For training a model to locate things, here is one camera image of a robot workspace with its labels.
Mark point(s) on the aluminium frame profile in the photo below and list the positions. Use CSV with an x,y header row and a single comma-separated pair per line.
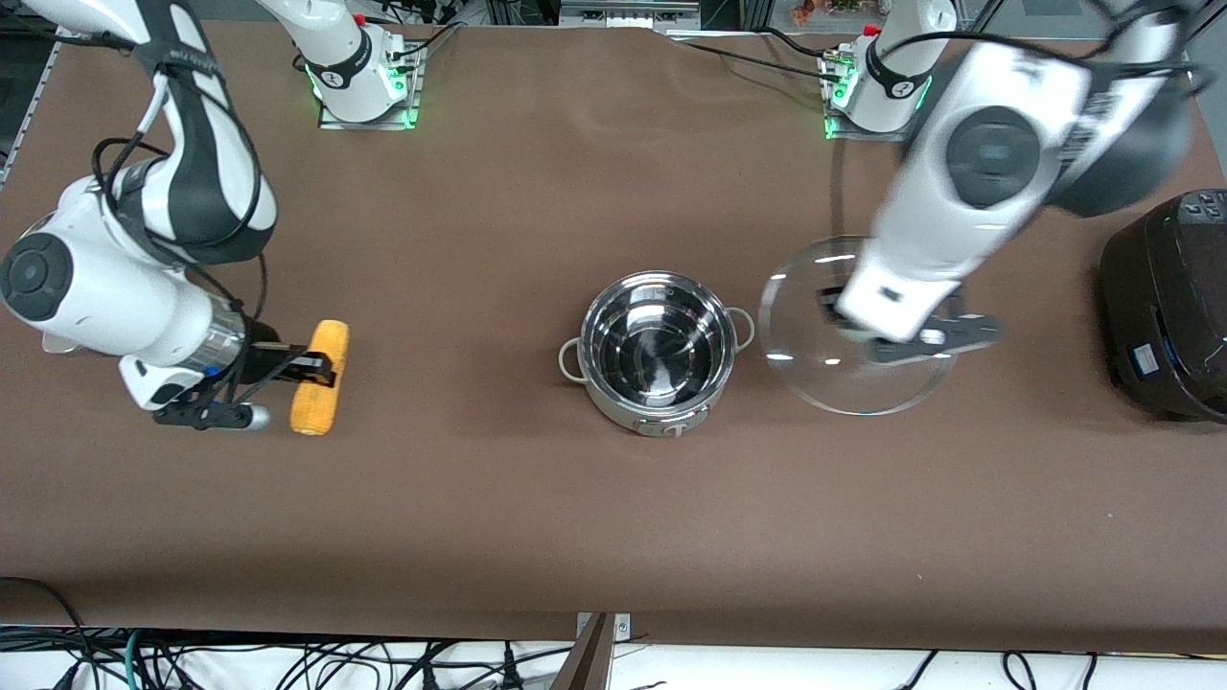
x,y
628,11

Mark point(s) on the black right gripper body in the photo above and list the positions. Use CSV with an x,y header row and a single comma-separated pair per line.
x,y
257,362

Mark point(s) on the brown table cover mat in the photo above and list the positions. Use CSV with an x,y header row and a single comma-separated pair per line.
x,y
479,517

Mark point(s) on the small silver metal bracket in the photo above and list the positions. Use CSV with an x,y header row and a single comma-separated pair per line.
x,y
621,625

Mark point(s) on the pale green electric pot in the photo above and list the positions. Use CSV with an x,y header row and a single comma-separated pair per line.
x,y
657,345

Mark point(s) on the dark camera mount post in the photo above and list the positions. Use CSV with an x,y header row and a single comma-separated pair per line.
x,y
587,666

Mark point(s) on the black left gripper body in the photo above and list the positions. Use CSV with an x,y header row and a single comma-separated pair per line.
x,y
832,299

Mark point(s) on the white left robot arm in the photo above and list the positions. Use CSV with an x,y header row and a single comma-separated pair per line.
x,y
920,220

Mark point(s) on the dark grey rice cooker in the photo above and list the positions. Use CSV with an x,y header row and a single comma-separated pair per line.
x,y
1169,307

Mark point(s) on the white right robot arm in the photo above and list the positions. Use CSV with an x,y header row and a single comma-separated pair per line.
x,y
105,297

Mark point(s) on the yellow corn cob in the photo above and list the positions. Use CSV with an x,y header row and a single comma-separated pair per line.
x,y
312,412

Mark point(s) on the round glass pot lid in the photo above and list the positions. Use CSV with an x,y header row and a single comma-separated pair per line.
x,y
815,376

